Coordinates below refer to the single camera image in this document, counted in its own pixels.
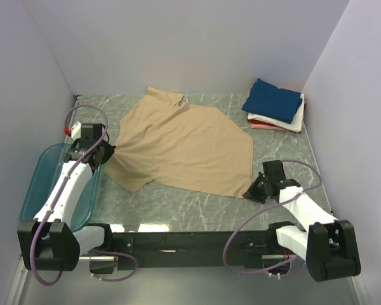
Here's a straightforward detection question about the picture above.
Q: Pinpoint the folded red t-shirt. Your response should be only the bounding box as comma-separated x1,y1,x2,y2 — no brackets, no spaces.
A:
248,119,277,128

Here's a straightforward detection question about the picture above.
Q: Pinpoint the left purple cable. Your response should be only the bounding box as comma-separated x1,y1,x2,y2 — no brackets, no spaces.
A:
28,103,139,286

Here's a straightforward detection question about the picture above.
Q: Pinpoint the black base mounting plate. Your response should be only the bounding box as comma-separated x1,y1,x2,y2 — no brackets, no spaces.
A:
88,230,293,276

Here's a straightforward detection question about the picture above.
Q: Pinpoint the folded pink t-shirt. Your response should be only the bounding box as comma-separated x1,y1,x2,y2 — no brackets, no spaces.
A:
250,123,285,130

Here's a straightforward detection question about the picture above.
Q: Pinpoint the teal plastic bin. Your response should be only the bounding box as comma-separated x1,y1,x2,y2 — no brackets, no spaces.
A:
20,143,102,232

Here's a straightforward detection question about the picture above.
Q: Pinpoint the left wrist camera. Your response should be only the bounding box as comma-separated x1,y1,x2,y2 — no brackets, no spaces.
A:
63,122,82,140

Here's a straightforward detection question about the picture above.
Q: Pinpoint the folded blue t-shirt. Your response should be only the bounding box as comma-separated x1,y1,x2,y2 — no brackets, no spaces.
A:
242,78,303,124

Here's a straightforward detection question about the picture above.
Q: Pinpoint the folded white t-shirt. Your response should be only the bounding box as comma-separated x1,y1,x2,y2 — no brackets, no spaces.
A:
247,93,305,133

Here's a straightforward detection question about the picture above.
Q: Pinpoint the beige t-shirt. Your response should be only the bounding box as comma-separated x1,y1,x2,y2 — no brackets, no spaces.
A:
104,87,253,198

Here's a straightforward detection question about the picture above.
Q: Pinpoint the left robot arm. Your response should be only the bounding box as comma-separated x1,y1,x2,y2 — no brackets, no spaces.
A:
17,123,115,271

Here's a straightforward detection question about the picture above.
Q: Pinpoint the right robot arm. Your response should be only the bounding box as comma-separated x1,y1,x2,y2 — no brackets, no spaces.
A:
244,160,361,282

